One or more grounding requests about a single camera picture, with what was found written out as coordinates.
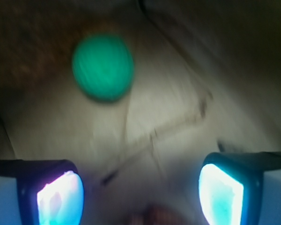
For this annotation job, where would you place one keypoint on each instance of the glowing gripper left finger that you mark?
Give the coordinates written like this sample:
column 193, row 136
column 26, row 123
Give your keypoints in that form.
column 40, row 192

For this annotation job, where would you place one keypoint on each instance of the brown paper bag bin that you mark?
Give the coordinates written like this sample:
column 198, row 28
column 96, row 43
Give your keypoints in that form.
column 207, row 78

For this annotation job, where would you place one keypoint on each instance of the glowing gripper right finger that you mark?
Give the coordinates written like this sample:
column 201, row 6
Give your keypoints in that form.
column 241, row 188

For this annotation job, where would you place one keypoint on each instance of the green felt ball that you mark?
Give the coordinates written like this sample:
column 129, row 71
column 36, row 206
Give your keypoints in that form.
column 103, row 67

